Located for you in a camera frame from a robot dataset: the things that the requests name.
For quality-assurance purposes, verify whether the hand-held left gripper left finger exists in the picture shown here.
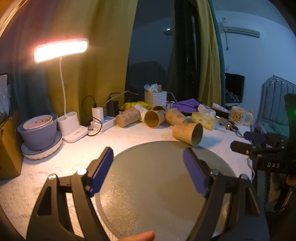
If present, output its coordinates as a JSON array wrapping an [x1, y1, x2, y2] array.
[[25, 147, 114, 241]]

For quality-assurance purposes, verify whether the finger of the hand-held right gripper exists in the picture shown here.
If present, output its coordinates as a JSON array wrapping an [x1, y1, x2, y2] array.
[[230, 140, 279, 159], [243, 131, 288, 149]]

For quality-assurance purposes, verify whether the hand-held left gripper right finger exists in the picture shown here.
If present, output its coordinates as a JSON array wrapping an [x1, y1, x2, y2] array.
[[183, 147, 270, 241]]

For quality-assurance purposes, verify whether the white cup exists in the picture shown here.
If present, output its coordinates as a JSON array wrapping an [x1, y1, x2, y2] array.
[[134, 104, 148, 123]]

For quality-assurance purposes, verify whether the person's left hand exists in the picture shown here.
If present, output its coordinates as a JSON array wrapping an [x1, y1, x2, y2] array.
[[120, 231, 155, 241]]

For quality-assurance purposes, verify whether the cream mug with cat print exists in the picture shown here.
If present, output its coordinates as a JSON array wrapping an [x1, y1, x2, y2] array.
[[228, 106, 254, 127]]

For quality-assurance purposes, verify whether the round grey mat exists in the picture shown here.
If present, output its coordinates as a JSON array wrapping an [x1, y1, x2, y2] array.
[[99, 140, 238, 240]]

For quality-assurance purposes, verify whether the grey padded headboard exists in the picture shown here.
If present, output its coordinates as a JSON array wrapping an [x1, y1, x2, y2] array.
[[261, 75, 296, 137]]

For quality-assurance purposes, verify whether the white tube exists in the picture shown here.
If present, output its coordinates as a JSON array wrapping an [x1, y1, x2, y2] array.
[[212, 103, 232, 112]]

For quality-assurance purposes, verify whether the yellow tissue pack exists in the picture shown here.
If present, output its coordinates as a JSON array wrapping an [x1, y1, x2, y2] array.
[[191, 112, 215, 130]]

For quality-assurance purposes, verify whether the white power strip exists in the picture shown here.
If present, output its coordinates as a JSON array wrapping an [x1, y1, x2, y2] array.
[[88, 116, 116, 132]]

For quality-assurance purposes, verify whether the black monitor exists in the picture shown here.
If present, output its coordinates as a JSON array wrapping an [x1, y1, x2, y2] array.
[[225, 73, 245, 104]]

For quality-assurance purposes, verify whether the white charger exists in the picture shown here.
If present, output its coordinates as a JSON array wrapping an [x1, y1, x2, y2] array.
[[92, 107, 105, 121]]

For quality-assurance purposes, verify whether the white round base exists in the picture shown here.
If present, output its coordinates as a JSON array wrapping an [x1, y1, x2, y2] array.
[[21, 131, 63, 160]]

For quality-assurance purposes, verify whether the black power adapter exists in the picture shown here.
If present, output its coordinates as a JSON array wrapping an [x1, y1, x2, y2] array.
[[106, 100, 119, 117]]

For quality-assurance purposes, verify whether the purple cloth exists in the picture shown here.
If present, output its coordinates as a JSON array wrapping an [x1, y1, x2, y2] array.
[[171, 98, 201, 114]]

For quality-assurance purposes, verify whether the purple bowl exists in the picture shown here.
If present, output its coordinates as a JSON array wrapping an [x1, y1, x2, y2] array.
[[17, 113, 58, 151]]

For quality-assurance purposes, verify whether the yellow cloth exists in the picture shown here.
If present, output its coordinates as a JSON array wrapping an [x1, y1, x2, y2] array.
[[122, 101, 153, 111]]

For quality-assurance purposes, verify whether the white woven basket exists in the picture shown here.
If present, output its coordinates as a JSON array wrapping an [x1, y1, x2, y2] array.
[[144, 90, 167, 108]]

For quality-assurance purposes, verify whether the white desk lamp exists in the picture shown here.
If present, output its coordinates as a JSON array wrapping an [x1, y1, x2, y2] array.
[[34, 38, 90, 143]]

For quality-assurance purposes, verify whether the yellow curtain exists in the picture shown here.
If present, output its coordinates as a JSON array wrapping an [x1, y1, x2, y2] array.
[[45, 0, 139, 121], [170, 0, 223, 107]]

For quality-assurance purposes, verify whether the white air conditioner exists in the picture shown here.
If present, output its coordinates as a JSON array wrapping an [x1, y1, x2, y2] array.
[[221, 24, 260, 39]]

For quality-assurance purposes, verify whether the clear plastic bag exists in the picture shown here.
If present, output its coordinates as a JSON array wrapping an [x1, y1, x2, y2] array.
[[0, 83, 12, 123]]

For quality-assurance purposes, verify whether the black cable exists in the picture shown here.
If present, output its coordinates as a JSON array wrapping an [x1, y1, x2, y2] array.
[[82, 92, 126, 137]]

